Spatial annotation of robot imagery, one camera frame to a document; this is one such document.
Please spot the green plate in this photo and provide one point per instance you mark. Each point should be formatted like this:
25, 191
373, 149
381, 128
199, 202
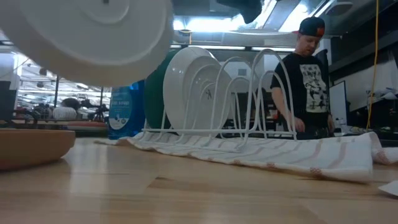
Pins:
154, 99

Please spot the computer monitor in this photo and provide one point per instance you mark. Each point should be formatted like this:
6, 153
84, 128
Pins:
338, 102

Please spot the white paper sheet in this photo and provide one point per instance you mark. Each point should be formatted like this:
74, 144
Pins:
390, 188

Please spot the wooden bowl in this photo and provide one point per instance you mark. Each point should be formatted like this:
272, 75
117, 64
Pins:
31, 149

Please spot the blue dish soap bottle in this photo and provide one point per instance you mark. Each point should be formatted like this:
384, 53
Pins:
124, 109

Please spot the black tripod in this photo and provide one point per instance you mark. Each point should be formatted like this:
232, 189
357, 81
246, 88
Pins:
99, 113

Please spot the person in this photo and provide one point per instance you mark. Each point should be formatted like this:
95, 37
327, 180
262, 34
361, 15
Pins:
308, 87

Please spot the white striped dish towel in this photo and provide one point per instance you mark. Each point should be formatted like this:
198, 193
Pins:
311, 158

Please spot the white plate with dark mark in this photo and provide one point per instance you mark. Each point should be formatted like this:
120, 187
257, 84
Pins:
211, 104

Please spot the white round basket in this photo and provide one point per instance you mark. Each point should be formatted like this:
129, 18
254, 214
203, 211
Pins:
63, 113

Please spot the large white plate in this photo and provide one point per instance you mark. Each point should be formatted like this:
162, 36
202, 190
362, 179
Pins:
177, 87

